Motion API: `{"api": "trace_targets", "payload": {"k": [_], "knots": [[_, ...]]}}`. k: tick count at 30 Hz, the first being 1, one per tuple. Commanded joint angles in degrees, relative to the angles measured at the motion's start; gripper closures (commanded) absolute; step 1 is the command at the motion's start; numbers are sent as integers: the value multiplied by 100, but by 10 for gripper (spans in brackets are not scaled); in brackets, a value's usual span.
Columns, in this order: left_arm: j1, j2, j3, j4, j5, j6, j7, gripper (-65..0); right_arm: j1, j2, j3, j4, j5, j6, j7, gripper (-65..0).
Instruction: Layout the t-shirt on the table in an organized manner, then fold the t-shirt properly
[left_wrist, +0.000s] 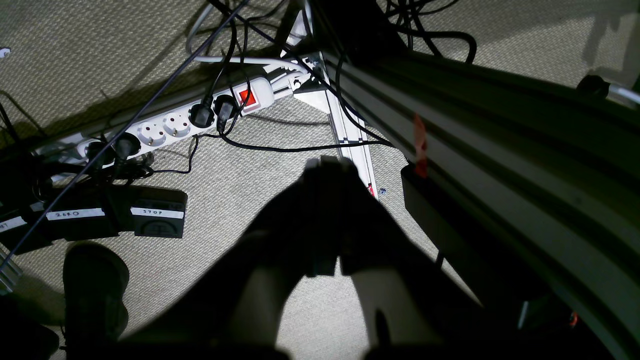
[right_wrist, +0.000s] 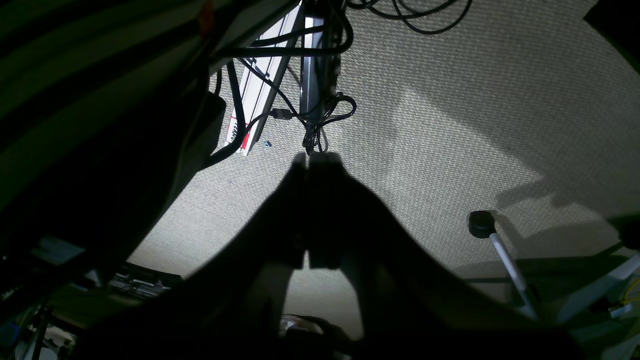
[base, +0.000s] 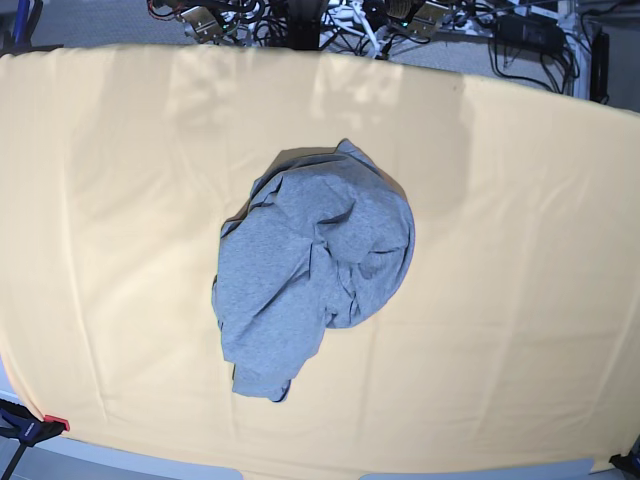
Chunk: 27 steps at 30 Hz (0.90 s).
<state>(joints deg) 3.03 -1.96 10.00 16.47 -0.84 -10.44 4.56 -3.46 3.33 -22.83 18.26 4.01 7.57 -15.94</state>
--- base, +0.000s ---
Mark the grey t-shirt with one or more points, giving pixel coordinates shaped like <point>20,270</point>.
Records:
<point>323,242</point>

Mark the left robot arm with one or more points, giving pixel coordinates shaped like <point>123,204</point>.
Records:
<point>417,19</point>

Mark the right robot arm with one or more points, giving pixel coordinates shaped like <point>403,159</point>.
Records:
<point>201,23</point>

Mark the yellow table cloth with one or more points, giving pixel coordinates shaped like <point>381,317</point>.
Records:
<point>514,339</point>

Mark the black power adapter brick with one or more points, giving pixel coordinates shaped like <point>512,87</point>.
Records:
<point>529,34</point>

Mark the blue orange clamp left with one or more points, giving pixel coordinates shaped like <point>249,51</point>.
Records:
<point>18,423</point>

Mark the black clamp right corner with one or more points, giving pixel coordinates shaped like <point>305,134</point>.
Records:
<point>629,463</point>

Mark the black centre post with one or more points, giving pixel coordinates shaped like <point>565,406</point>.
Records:
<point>303,24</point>

